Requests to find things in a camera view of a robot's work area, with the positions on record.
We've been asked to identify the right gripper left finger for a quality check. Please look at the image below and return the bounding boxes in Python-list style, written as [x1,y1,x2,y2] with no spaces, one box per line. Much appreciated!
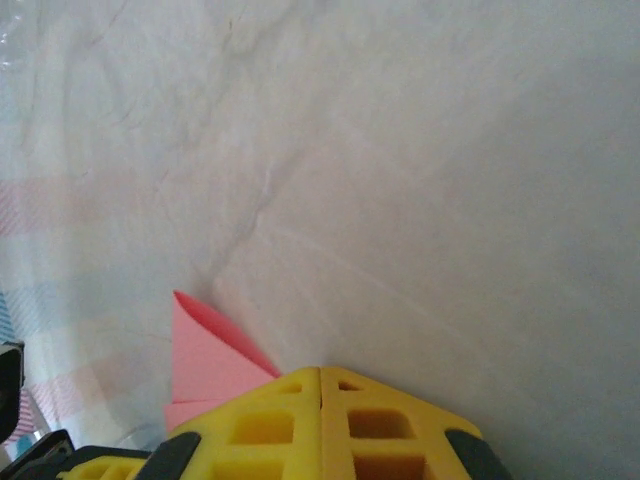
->
[142,367,322,480]

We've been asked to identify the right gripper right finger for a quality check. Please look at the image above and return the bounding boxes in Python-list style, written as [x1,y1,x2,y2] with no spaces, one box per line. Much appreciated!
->
[319,366,515,480]

